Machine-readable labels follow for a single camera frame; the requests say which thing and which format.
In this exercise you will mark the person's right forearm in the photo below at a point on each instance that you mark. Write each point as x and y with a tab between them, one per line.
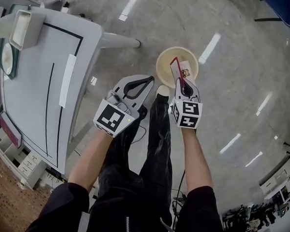
196	160

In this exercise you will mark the white paper strip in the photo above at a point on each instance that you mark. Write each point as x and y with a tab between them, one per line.
67	81

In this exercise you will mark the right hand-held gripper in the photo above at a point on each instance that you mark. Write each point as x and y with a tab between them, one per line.
188	114

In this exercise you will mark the white shelf unit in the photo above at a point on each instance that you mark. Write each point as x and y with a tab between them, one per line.
282	180

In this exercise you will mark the person's black jacket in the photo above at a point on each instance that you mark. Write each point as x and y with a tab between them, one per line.
63	211

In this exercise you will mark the person's white shoe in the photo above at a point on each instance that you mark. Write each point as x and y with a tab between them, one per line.
163	89

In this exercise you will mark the person's black trousers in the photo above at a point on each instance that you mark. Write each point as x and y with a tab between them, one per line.
155	148

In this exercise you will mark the green tray with white dish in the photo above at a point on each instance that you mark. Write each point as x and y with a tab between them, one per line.
7	58

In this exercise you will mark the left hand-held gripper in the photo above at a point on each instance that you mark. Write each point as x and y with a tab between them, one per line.
109	117

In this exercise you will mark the magenta box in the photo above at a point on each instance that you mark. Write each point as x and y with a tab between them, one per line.
10	130

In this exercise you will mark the person's left forearm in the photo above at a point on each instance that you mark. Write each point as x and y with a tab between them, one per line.
91	156

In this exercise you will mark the pile of black equipment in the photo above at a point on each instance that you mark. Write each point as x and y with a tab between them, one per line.
251	217

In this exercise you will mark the white drawer cabinet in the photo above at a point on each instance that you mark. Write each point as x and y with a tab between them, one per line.
22	159

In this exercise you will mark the cream round basket bin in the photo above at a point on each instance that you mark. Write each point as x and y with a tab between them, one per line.
164	65

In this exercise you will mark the white bear print trash packet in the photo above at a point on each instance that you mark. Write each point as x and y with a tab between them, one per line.
184	67

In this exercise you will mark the white rectangular box container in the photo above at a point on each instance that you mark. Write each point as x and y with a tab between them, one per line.
23	29

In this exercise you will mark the blue chair with black legs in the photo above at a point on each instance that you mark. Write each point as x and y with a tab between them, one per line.
286	11

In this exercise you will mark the brown carpet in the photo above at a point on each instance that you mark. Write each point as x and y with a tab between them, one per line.
5	192

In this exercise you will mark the white table with black lines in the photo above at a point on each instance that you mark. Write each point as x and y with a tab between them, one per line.
34	81

